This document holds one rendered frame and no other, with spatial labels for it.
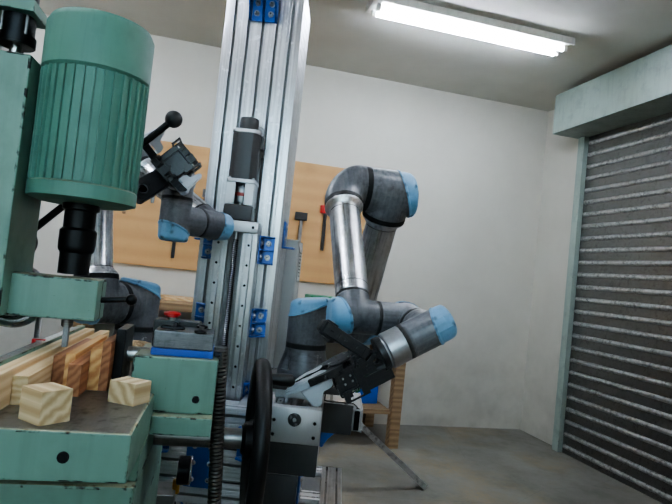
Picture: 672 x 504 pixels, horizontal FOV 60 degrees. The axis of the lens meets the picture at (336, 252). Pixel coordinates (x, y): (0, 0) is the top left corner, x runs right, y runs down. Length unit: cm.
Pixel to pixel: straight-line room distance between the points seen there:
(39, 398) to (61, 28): 59
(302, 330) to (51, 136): 88
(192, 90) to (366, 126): 134
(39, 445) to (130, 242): 358
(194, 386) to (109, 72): 53
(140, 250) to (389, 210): 303
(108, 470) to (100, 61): 62
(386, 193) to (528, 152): 383
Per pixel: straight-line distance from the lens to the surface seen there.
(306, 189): 444
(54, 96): 106
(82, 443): 79
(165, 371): 100
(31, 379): 92
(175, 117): 123
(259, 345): 185
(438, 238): 477
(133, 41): 108
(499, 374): 511
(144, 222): 433
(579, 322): 461
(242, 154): 179
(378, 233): 154
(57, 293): 107
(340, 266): 130
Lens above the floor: 112
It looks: 2 degrees up
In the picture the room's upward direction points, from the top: 6 degrees clockwise
